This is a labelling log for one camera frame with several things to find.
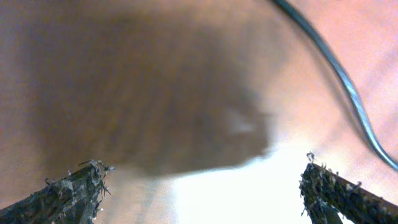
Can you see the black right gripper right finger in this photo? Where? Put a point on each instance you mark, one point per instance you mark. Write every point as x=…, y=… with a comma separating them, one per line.
x=329, y=198

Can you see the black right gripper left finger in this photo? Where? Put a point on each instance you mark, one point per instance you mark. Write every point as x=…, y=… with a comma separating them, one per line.
x=75, y=199

